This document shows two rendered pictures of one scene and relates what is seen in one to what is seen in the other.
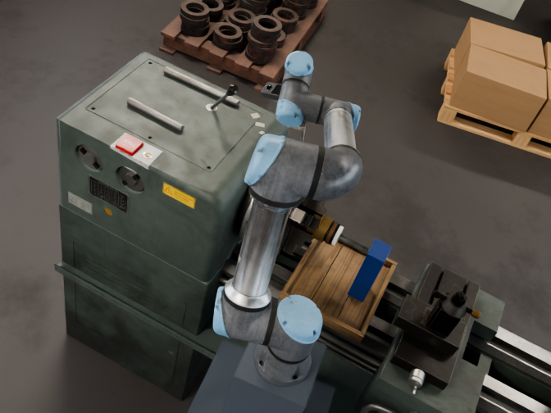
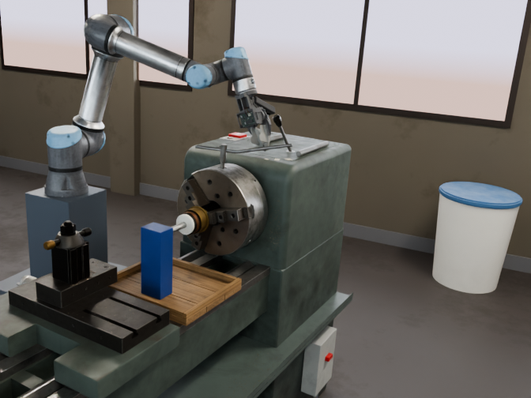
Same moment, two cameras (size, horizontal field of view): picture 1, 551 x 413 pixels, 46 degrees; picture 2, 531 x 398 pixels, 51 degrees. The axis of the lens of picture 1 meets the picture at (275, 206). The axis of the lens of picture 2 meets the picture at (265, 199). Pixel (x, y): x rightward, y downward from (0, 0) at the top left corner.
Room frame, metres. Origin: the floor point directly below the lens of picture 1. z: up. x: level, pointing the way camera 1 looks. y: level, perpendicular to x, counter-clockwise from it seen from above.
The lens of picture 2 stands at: (2.11, -1.80, 1.71)
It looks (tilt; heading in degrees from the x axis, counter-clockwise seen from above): 17 degrees down; 105
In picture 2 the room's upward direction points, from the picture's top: 4 degrees clockwise
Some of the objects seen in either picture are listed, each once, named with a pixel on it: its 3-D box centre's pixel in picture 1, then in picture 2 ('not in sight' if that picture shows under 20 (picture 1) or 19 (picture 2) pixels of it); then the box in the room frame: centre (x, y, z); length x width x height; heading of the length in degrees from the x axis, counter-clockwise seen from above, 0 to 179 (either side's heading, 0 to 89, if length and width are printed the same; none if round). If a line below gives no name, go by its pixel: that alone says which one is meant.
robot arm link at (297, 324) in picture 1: (293, 326); (65, 146); (0.90, -0.13, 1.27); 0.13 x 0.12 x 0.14; 95
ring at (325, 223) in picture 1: (323, 228); (194, 220); (1.43, -0.17, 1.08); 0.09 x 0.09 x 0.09; 76
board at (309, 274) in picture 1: (339, 280); (171, 285); (1.40, -0.29, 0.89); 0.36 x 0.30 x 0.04; 166
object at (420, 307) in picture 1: (430, 324); (78, 281); (1.25, -0.57, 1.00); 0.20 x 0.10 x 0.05; 76
